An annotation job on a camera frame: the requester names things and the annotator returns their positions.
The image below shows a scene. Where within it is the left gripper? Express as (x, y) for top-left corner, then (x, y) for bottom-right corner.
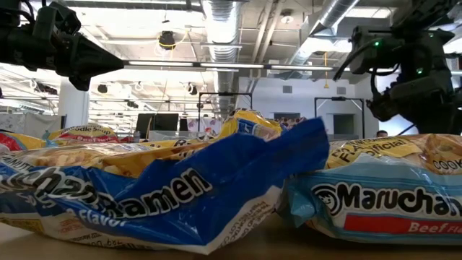
(31, 34), (126, 92)

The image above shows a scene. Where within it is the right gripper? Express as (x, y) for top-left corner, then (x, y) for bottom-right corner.
(366, 28), (458, 135)

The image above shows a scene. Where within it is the light-blue beef ramen pack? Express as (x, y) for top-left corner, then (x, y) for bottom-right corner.
(0, 131), (47, 152)
(279, 133), (462, 246)

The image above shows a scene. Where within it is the red beef ramen pack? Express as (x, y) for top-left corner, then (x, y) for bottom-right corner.
(48, 123), (121, 144)

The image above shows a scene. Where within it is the blue soy sauce ramen pack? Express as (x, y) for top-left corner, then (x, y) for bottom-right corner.
(0, 117), (330, 256)
(139, 107), (283, 150)

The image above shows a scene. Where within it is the white pillar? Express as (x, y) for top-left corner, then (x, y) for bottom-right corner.
(58, 77), (90, 128)

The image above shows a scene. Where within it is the grey partition screen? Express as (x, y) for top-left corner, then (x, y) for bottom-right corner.
(0, 113), (63, 140)

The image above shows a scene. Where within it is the black ceiling device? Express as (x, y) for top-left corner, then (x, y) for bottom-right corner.
(157, 30), (177, 51)

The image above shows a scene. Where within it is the black computer monitor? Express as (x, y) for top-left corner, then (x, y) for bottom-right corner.
(154, 113), (180, 132)
(135, 113), (156, 140)

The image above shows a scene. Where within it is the dotted patterned fabric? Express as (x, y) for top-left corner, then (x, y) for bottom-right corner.
(274, 116), (308, 128)

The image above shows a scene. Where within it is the long linear ceiling light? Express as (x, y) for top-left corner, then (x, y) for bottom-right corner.
(122, 59), (362, 73)

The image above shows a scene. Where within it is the round ceiling fixture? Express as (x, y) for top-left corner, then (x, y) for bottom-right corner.
(279, 9), (295, 25)

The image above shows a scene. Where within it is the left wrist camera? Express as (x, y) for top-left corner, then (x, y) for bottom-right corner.
(34, 1), (82, 37)

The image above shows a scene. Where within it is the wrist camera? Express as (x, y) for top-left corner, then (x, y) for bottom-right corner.
(349, 25), (384, 76)
(34, 1), (82, 37)

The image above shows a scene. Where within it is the black metal rig frame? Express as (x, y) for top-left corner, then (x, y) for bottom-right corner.
(197, 92), (253, 133)
(313, 96), (365, 138)

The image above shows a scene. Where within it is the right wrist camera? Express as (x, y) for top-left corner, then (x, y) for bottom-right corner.
(349, 25), (384, 76)

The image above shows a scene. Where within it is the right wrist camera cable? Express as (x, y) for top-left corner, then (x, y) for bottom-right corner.
(332, 38), (380, 82)

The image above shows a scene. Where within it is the yellow hanging cord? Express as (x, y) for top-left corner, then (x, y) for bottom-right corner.
(323, 51), (330, 90)

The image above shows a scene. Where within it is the wide silver air duct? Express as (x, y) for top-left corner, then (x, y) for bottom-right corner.
(201, 0), (242, 118)

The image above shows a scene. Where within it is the narrow silver air duct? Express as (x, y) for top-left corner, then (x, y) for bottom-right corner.
(287, 0), (362, 79)

